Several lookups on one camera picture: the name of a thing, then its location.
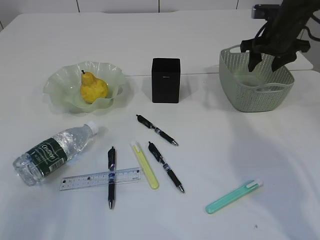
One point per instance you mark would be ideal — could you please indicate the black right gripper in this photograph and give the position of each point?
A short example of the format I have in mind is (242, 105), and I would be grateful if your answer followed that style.
(279, 36)

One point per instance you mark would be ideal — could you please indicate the teal utility knife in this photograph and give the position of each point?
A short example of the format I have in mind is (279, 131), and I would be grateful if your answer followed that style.
(233, 196)

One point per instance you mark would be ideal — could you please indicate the yellow pear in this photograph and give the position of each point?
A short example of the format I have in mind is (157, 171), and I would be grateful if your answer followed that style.
(92, 88)

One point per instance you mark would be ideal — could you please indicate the clear plastic water bottle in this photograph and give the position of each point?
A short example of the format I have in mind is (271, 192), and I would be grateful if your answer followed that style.
(49, 155)

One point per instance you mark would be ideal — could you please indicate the yellow white wrapper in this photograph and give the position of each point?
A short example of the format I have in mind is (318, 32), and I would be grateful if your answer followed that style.
(250, 80)

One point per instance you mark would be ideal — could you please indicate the green plastic woven basket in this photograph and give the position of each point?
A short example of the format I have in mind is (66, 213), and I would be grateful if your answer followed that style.
(274, 89)

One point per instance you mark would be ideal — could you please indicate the black square pen holder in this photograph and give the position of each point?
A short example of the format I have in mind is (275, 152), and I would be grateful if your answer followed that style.
(165, 80)

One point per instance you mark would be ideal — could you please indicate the black pen upper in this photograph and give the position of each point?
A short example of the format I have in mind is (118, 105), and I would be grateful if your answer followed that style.
(157, 130)

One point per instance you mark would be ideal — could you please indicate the black pen middle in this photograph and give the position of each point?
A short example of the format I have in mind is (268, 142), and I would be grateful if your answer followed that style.
(157, 155)

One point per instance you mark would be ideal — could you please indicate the yellow utility knife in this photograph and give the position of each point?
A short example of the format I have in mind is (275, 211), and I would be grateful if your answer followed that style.
(148, 172)

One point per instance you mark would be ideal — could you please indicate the black pen on ruler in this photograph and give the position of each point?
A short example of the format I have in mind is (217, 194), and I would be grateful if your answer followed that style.
(111, 176)

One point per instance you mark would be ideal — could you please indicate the green glass wavy plate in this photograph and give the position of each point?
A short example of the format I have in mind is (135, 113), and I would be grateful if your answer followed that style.
(64, 86)

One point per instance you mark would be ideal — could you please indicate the transparent plastic ruler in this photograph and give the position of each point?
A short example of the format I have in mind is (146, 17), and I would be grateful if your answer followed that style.
(122, 176)

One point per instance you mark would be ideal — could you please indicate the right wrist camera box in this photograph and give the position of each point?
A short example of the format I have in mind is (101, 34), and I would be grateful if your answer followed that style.
(265, 11)

